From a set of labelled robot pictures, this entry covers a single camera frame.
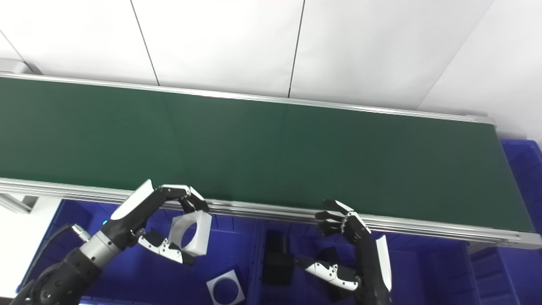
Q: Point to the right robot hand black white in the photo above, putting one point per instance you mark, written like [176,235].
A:
[366,262]

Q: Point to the grey conveyor end cap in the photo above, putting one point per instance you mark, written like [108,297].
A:
[17,67]

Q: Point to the aluminium conveyor support leg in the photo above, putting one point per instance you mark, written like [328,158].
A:
[17,203]

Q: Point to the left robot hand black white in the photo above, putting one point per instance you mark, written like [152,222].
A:
[127,220]

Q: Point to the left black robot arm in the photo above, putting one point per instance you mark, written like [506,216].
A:
[72,271]

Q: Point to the blue plastic bin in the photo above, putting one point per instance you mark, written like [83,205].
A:
[127,279]
[432,275]
[521,271]

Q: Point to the black block part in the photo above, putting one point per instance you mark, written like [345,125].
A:
[330,254]
[277,262]

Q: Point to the white square part round hole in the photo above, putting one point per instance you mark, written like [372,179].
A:
[203,237]
[214,286]

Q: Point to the green conveyor belt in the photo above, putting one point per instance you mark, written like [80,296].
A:
[275,161]

